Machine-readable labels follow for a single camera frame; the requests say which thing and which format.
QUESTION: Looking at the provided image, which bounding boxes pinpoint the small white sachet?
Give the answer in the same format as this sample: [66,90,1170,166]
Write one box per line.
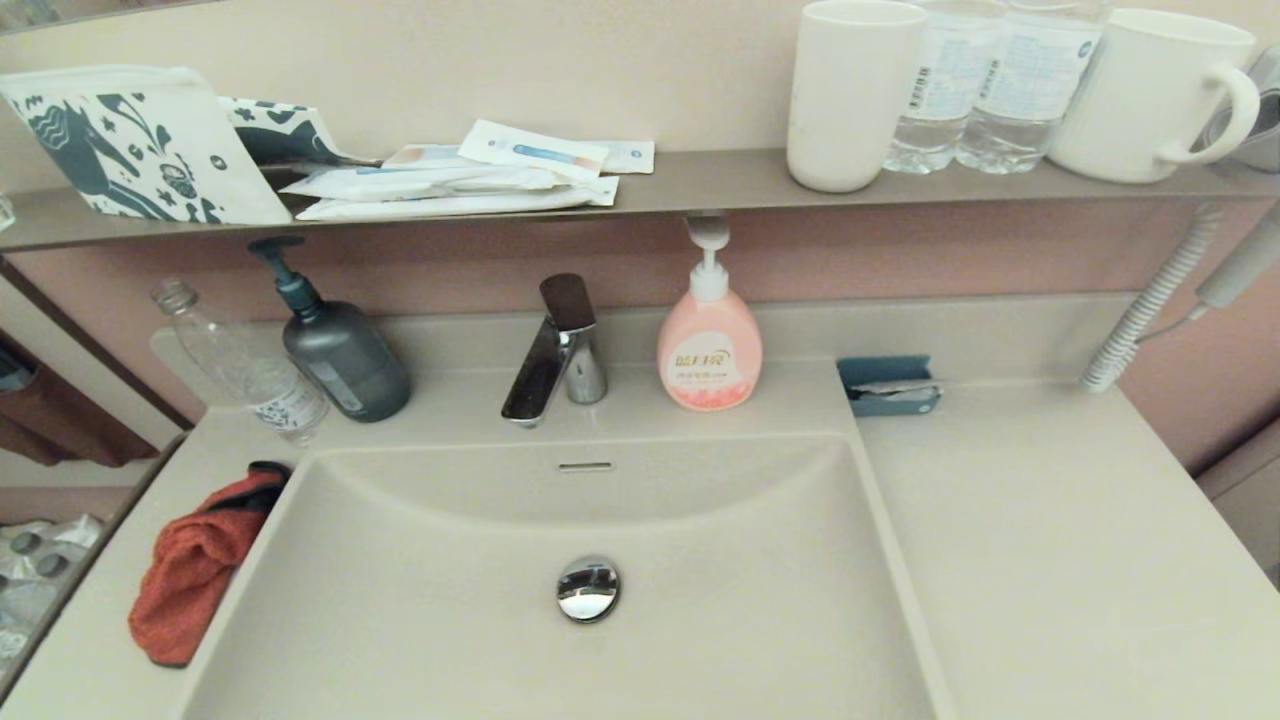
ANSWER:
[588,140,656,174]

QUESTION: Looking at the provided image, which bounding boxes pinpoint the pink soap pump bottle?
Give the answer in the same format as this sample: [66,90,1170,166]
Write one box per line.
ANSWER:
[657,215,764,412]

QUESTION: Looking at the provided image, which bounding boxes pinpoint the chrome sink faucet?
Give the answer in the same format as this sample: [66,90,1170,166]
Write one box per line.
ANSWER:
[500,274,609,429]

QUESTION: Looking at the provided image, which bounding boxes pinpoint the beige wash basin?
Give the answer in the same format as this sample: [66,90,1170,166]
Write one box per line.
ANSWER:
[180,432,956,720]

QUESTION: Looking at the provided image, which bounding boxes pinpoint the grey wall shelf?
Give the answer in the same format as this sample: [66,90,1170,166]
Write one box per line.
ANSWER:
[0,148,1280,253]

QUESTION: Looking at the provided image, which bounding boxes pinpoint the brown fabric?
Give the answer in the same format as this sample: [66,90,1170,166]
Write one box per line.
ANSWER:
[0,330,161,467]

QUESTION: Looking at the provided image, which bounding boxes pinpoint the chrome drain stopper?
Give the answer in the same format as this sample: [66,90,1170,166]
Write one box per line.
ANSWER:
[556,556,622,625]

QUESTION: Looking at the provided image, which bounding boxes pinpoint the clear empty plastic bottle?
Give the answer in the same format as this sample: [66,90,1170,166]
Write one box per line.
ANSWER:
[152,278,331,446]

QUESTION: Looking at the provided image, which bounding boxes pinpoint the blue soap dish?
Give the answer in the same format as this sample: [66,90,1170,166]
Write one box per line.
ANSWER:
[837,355,943,418]

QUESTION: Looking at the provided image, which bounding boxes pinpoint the white toothbrush packet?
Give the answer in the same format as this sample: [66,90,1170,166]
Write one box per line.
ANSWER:
[458,119,611,182]

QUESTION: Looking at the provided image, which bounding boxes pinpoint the chrome dryer holder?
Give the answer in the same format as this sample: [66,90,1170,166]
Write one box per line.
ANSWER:
[1200,45,1280,173]

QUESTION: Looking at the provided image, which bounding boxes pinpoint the white packet blue print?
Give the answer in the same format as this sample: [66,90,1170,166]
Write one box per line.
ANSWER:
[281,163,571,200]

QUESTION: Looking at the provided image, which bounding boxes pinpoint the large patterned toiletry pouch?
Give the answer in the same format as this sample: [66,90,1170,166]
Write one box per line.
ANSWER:
[0,65,294,226]

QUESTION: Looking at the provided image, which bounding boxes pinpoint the wall mirror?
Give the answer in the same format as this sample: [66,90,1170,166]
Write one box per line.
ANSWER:
[0,0,191,33]

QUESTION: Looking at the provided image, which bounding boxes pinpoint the white coiled cord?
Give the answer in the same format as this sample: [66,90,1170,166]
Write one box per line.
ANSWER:
[1080,205,1227,393]

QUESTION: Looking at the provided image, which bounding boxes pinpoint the small patterned toiletry pouch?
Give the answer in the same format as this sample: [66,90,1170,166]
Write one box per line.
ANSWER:
[218,96,384,168]

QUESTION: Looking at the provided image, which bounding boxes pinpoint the pinkish small packet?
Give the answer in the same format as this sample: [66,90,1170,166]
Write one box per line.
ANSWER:
[383,144,493,170]

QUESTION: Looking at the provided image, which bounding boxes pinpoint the clear water bottle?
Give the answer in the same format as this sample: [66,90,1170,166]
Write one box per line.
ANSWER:
[883,0,989,175]
[955,0,1109,175]

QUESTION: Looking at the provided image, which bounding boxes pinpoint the orange cleaning cloth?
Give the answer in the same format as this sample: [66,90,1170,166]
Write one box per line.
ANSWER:
[128,460,293,669]

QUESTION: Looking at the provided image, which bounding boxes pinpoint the beige cabinet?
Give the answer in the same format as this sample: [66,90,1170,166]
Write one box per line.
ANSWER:
[1195,415,1280,586]

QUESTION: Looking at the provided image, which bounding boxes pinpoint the dark grey pump bottle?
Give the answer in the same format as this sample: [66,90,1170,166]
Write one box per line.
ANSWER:
[248,236,413,423]

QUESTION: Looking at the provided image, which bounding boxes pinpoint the grey hair dryer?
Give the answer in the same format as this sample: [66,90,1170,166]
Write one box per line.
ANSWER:
[1193,205,1280,309]

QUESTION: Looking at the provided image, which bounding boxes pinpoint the large white flat packet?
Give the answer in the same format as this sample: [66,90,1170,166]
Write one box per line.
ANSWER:
[296,175,621,222]

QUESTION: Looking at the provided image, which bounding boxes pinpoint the white ribbed mug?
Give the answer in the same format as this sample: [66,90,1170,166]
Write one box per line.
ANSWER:
[1045,8,1261,185]

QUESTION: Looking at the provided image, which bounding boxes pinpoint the white plastic tumbler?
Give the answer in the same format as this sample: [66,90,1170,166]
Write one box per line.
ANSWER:
[786,0,929,194]

